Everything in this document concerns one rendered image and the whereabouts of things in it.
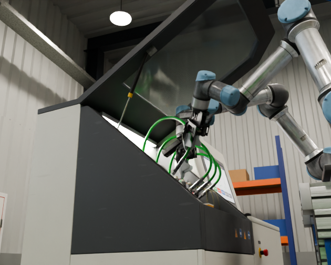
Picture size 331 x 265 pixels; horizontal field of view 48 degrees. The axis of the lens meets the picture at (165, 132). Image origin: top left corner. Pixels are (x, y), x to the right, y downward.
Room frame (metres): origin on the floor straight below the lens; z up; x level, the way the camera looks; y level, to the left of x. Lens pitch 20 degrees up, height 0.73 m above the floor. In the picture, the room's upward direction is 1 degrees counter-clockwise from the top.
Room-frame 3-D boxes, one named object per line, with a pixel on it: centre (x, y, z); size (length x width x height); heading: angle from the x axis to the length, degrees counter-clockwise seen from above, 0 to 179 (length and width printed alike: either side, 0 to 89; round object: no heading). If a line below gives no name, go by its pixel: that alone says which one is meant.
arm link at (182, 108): (1.73, -0.09, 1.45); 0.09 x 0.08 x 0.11; 98
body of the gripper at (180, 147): (1.73, -0.10, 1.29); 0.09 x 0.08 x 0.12; 63
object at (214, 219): (1.65, -0.26, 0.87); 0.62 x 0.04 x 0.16; 153
